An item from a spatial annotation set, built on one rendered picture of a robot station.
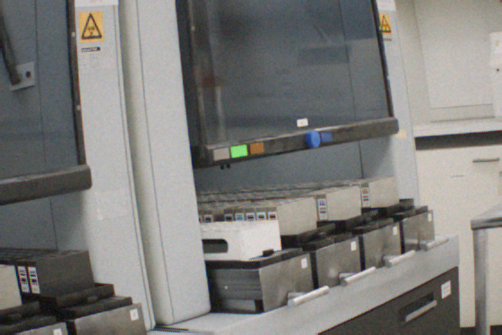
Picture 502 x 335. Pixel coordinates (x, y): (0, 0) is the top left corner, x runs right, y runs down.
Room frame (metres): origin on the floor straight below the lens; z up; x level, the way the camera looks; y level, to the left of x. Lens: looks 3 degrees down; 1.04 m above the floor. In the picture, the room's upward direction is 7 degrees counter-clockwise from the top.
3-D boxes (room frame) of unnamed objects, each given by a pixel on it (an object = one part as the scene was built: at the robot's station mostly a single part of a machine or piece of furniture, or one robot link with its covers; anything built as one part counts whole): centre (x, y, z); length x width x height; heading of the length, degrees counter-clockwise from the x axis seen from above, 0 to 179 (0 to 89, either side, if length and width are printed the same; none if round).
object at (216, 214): (1.91, 0.05, 0.85); 0.12 x 0.02 x 0.06; 143
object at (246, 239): (1.76, 0.11, 0.83); 0.30 x 0.10 x 0.06; 53
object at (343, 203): (1.95, -0.15, 0.85); 0.12 x 0.02 x 0.06; 142
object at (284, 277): (1.84, 0.22, 0.78); 0.73 x 0.14 x 0.09; 53
